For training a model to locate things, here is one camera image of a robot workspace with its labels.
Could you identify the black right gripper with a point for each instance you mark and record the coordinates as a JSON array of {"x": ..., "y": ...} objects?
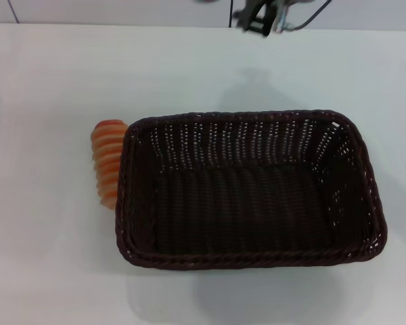
[{"x": 257, "y": 5}]

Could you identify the black woven plastic basket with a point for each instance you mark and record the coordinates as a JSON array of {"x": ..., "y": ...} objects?
[{"x": 250, "y": 193}]

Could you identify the orange striped bread roll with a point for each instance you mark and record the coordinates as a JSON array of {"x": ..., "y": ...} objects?
[{"x": 105, "y": 162}]

